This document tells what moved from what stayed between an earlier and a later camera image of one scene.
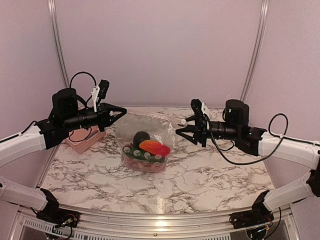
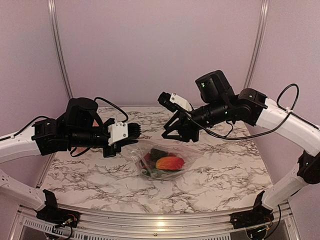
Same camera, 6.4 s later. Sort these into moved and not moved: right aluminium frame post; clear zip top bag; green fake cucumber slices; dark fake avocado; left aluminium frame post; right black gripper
Moved: green fake cucumber slices; dark fake avocado; right black gripper; clear zip top bag
Not moved: right aluminium frame post; left aluminium frame post
